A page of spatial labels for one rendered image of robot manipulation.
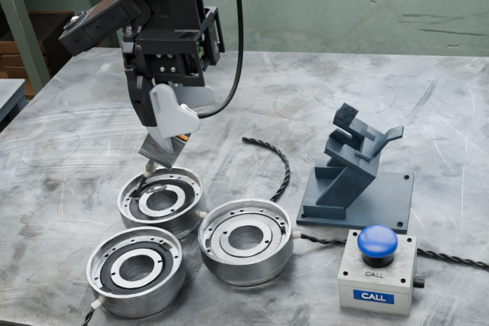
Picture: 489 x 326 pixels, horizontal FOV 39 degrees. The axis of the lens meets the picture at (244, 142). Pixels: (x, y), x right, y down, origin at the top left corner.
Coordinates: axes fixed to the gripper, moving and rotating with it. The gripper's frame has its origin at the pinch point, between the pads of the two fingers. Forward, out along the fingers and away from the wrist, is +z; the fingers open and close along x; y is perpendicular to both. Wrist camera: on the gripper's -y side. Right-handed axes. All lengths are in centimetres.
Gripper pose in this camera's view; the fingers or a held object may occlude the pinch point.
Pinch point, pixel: (167, 134)
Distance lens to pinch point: 77.2
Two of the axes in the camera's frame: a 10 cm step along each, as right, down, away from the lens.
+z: 1.4, 8.0, 5.8
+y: 9.5, 0.5, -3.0
